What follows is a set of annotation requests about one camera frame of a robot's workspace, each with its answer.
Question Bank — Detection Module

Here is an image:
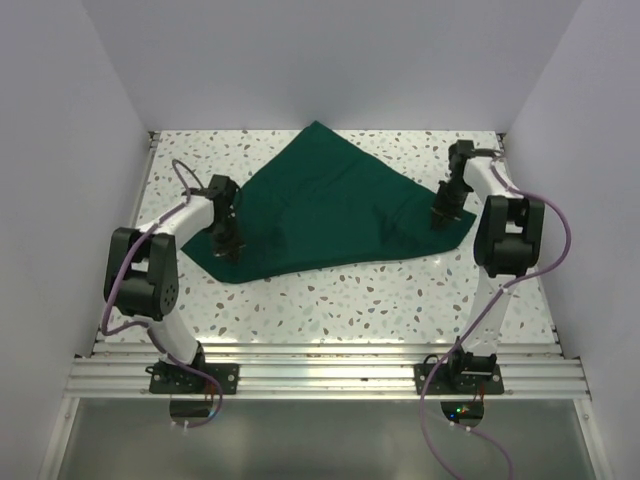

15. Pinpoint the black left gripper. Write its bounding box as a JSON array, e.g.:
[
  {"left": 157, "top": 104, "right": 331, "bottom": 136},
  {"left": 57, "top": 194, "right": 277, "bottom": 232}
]
[{"left": 206, "top": 213, "right": 245, "bottom": 264}]

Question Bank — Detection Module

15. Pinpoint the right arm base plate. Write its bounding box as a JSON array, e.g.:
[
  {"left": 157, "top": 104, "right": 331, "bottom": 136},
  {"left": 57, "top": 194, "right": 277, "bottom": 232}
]
[{"left": 413, "top": 363, "right": 505, "bottom": 396}]

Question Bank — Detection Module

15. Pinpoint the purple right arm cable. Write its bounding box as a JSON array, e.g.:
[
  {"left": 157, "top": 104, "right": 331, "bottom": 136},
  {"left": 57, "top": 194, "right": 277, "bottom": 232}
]
[{"left": 418, "top": 148, "right": 572, "bottom": 480}]

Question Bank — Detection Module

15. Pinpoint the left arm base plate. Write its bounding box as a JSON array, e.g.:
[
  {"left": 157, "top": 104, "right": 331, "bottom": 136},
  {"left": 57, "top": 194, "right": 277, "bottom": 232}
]
[{"left": 145, "top": 361, "right": 240, "bottom": 395}]

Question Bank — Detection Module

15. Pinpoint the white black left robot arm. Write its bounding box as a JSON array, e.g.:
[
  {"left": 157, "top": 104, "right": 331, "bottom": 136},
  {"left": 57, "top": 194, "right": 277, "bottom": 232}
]
[{"left": 100, "top": 175, "right": 244, "bottom": 395}]

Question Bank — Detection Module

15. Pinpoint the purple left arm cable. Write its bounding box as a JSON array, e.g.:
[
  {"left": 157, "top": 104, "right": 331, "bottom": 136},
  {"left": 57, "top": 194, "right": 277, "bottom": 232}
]
[{"left": 99, "top": 158, "right": 224, "bottom": 429}]

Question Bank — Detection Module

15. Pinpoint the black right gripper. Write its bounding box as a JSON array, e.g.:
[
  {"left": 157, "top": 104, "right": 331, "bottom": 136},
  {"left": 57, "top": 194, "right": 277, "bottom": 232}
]
[{"left": 431, "top": 178, "right": 472, "bottom": 230}]

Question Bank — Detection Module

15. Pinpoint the green surgical cloth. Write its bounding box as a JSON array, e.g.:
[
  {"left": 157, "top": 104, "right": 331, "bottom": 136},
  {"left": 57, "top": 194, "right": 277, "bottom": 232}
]
[{"left": 182, "top": 122, "right": 476, "bottom": 284}]

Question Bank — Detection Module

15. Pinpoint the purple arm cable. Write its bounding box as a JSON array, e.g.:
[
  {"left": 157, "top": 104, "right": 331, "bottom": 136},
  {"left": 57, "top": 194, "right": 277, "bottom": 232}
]
[
  {"left": 418, "top": 148, "right": 572, "bottom": 480},
  {"left": 99, "top": 158, "right": 224, "bottom": 429}
]

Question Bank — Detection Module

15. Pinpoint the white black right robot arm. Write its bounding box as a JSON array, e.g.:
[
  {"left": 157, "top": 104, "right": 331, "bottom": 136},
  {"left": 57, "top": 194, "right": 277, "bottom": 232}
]
[{"left": 423, "top": 140, "right": 545, "bottom": 395}]

